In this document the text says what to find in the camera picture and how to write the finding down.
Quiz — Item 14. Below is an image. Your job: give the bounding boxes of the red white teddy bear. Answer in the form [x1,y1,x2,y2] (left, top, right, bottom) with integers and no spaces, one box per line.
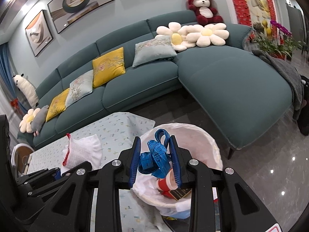
[186,0,224,25]

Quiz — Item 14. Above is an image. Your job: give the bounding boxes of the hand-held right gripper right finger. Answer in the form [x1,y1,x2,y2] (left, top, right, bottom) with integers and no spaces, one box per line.
[168,135,284,232]

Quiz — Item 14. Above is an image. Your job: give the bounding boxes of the red white paper cup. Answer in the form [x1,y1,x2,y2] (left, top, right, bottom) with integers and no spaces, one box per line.
[157,169,179,194]

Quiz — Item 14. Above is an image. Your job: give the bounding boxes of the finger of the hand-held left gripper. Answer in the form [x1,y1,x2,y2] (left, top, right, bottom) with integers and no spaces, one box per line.
[16,168,61,187]
[26,174,73,199]

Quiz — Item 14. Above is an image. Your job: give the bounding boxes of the black gold packet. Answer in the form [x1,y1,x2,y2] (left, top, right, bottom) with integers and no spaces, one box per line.
[166,188,192,201]

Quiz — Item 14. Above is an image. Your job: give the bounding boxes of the green potted plant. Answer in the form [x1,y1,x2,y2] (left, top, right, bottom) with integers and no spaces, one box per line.
[253,32,302,60]

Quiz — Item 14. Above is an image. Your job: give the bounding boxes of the white cloth with red edge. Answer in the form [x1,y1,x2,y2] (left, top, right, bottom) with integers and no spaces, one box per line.
[61,133,102,174]

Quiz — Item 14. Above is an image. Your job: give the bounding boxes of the floral patterned tablecloth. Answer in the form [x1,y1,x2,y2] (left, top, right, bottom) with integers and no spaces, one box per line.
[25,112,191,232]

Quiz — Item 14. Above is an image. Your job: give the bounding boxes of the small framed abstract painting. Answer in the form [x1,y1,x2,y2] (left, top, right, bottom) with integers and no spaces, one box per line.
[25,10,53,57]

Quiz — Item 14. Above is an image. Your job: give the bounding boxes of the purple orchid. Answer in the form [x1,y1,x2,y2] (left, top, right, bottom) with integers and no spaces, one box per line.
[270,19,294,38]

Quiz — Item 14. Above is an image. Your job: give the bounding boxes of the small yellow embroidered cushion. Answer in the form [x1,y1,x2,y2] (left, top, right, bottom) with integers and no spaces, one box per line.
[46,88,70,122]

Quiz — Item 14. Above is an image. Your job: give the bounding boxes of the large yellow embroidered cushion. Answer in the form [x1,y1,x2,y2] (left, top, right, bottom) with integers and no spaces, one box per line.
[92,47,126,88]

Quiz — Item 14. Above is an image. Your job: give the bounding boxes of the white flower cushion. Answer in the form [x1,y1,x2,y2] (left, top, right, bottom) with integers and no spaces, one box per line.
[156,22,194,52]
[186,23,229,47]
[19,108,41,133]

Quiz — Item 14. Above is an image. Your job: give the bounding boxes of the wide framed abstract painting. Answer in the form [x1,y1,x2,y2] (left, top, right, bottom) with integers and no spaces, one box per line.
[48,0,116,34]

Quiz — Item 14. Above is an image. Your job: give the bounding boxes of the grey mouse plush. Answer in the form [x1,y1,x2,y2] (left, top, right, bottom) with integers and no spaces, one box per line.
[31,105,49,137]

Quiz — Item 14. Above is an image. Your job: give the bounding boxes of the red bordered wall hanging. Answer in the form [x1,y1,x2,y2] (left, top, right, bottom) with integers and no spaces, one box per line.
[226,0,274,40]

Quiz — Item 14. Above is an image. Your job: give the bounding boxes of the blue curtain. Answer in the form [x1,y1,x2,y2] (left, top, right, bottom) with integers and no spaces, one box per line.
[0,42,18,116]

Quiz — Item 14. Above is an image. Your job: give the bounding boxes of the grey blanket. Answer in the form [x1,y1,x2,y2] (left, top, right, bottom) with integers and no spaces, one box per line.
[252,49,304,112]

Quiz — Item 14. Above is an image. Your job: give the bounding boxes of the dark round object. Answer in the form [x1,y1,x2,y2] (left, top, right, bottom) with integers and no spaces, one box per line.
[293,75,309,136]

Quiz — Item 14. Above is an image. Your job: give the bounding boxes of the white bag lined trash bin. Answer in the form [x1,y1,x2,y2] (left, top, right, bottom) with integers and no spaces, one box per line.
[132,123,224,220]

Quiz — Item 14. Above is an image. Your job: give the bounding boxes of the white panda plush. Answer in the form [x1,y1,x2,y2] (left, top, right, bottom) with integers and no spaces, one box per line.
[13,74,39,108]

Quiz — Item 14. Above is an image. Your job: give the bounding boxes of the light blue embroidered cushion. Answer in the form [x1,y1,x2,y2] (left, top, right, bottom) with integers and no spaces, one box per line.
[65,70,94,108]
[132,36,178,67]

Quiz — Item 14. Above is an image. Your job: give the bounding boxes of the blue tape measure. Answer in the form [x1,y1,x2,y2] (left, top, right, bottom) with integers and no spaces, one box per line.
[138,129,172,177]

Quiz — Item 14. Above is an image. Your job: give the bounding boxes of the teal sofa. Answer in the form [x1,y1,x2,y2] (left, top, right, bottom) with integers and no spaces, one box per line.
[17,10,294,160]

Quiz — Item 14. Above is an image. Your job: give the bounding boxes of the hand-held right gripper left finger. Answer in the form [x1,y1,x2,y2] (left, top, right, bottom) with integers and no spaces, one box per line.
[29,136,142,232]

